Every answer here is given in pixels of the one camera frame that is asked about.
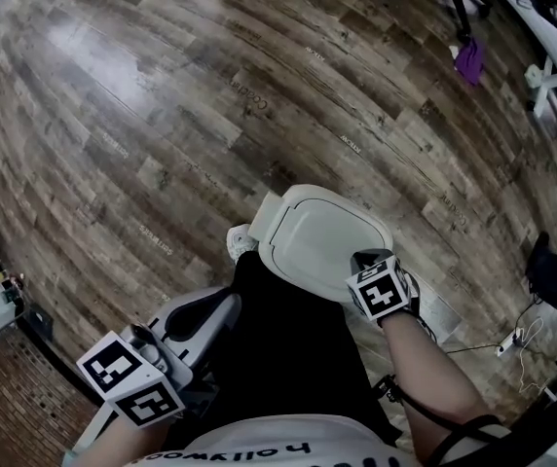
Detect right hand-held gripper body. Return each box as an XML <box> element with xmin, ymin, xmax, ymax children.
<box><xmin>346</xmin><ymin>247</ymin><xmax>415</xmax><ymax>322</ymax></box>

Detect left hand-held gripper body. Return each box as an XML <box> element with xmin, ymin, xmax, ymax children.
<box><xmin>76</xmin><ymin>287</ymin><xmax>243</xmax><ymax>430</ymax></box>

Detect white trash bin lid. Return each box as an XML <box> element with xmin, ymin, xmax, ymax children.
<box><xmin>260</xmin><ymin>185</ymin><xmax>395</xmax><ymax>305</ymax></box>

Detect white trash bin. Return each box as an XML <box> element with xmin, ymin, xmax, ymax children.
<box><xmin>247</xmin><ymin>184</ymin><xmax>396</xmax><ymax>305</ymax></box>

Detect person's right forearm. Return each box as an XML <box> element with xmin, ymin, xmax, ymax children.
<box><xmin>379</xmin><ymin>308</ymin><xmax>501</xmax><ymax>467</ymax></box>

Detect person's left forearm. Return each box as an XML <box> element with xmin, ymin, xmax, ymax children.
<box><xmin>66</xmin><ymin>409</ymin><xmax>172</xmax><ymax>467</ymax></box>

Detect brick pattern panel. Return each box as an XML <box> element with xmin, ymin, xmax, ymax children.
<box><xmin>0</xmin><ymin>327</ymin><xmax>100</xmax><ymax>467</ymax></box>

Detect person's black trousers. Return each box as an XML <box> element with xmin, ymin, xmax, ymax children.
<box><xmin>161</xmin><ymin>249</ymin><xmax>401</xmax><ymax>449</ymax></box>

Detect white power strip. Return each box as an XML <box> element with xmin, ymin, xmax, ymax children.
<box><xmin>496</xmin><ymin>331</ymin><xmax>519</xmax><ymax>358</ymax></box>

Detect white sneaker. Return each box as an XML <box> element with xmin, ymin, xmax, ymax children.
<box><xmin>226</xmin><ymin>223</ymin><xmax>260</xmax><ymax>265</ymax></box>

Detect person's white printed shirt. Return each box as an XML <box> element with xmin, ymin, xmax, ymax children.
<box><xmin>127</xmin><ymin>413</ymin><xmax>424</xmax><ymax>467</ymax></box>

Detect purple cloth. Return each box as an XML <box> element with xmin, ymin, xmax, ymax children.
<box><xmin>453</xmin><ymin>36</ymin><xmax>487</xmax><ymax>87</ymax></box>

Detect black floor cable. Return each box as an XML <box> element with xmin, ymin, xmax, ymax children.
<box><xmin>446</xmin><ymin>341</ymin><xmax>501</xmax><ymax>357</ymax></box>

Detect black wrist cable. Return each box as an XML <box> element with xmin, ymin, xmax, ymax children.
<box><xmin>374</xmin><ymin>374</ymin><xmax>506</xmax><ymax>467</ymax></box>

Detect white cable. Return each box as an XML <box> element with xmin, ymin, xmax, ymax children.
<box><xmin>518</xmin><ymin>315</ymin><xmax>546</xmax><ymax>394</ymax></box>

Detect white table frame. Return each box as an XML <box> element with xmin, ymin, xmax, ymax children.
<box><xmin>482</xmin><ymin>0</ymin><xmax>557</xmax><ymax>121</ymax></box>

